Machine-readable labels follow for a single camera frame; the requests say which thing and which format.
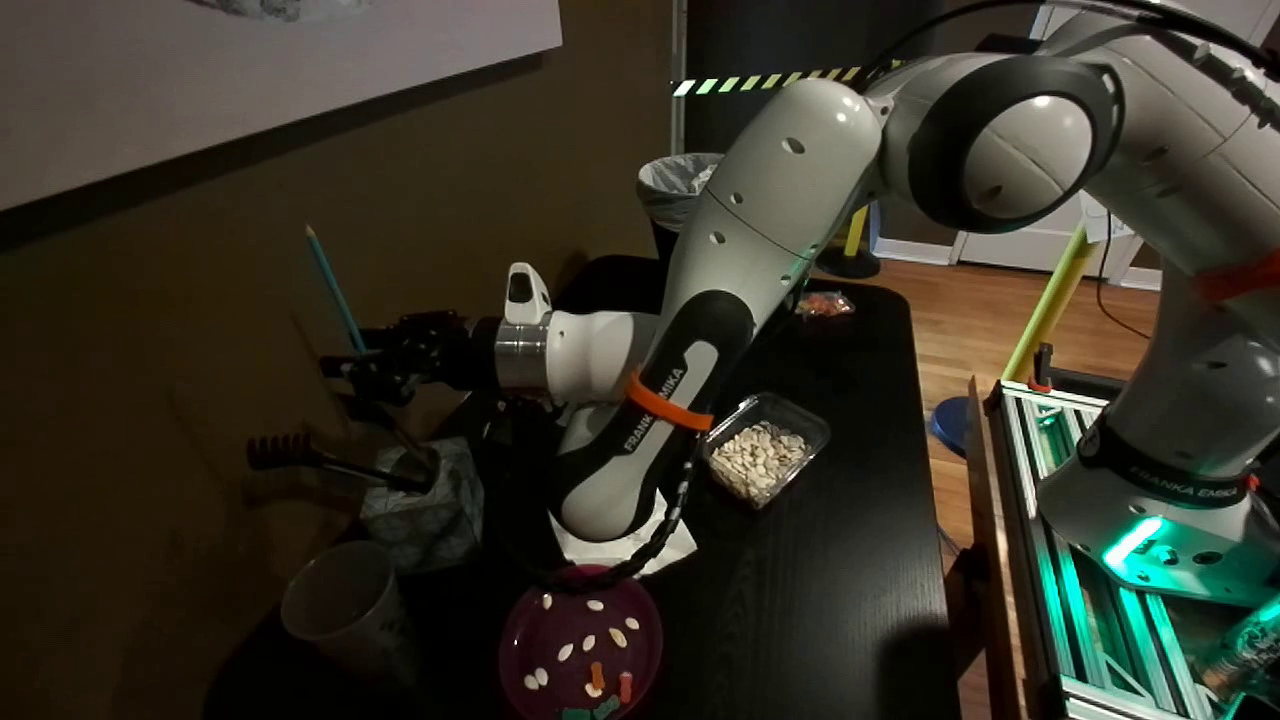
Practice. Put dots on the black bin with white liner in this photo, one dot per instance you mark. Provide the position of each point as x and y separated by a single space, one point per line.
673 184

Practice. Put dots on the dark bristle brush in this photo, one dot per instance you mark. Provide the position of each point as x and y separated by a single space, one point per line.
276 451

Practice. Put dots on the clear container of nuts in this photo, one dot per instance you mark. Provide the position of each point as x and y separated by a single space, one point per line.
761 452

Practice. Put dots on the small clear snack packet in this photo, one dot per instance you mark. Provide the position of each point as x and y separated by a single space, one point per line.
826 307

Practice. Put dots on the white paper napkin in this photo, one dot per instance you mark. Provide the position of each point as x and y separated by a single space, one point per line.
673 546

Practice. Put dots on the orange candy piece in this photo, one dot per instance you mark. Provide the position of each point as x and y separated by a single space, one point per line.
596 676

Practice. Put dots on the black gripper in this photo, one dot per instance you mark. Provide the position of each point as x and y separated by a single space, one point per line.
446 353

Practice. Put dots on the blue round floor object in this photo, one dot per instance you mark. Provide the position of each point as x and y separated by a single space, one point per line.
955 425

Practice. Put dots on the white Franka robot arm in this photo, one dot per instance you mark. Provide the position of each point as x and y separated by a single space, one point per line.
803 202

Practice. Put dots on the yellow pole floor stand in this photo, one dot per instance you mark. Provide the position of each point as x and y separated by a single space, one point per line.
852 246

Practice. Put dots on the striped hazard tape bar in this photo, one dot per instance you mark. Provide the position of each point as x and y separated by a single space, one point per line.
761 83

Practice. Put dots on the wooden side board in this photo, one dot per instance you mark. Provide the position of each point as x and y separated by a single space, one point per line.
994 532

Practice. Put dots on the yellow-green slanted bar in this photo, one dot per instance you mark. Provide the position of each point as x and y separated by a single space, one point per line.
1047 307

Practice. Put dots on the white bean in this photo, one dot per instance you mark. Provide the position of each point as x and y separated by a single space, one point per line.
566 655
539 676
547 602
594 606

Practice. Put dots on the black metal tongs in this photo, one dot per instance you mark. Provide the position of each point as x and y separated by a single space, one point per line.
386 468

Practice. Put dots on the red candy piece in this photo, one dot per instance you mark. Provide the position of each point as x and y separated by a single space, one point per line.
629 683

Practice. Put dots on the grey patterned box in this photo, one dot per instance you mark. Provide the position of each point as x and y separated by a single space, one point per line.
434 523

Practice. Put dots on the white wall board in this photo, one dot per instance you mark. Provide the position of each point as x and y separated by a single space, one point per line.
203 66

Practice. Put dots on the white plastic cup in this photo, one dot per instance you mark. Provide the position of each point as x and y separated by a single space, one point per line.
347 606

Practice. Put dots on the aluminium profile frame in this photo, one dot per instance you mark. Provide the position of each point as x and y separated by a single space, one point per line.
1067 532

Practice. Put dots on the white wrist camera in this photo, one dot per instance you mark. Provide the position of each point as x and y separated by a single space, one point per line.
530 295

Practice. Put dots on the white panel door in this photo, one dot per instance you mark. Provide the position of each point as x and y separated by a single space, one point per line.
1003 250

